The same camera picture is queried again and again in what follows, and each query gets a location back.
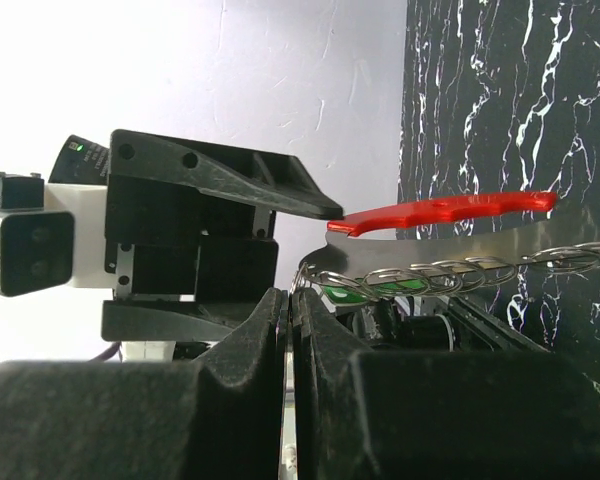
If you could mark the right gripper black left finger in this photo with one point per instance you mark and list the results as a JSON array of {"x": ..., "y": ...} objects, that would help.
[{"x": 216, "y": 417}]

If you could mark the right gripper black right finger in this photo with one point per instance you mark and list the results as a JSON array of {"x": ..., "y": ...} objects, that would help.
[{"x": 363, "y": 413}]

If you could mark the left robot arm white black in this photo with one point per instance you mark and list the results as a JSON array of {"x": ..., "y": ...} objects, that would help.
[{"x": 80, "y": 160}]

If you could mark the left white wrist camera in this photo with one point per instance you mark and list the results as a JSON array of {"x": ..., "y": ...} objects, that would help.
[{"x": 51, "y": 234}]

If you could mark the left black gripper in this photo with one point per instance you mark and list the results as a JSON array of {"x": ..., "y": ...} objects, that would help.
[{"x": 186, "y": 242}]

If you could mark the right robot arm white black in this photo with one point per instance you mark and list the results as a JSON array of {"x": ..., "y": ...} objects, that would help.
[{"x": 455, "y": 330}]

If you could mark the green key tag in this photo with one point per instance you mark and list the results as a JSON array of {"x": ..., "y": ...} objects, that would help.
[{"x": 349, "y": 296}]

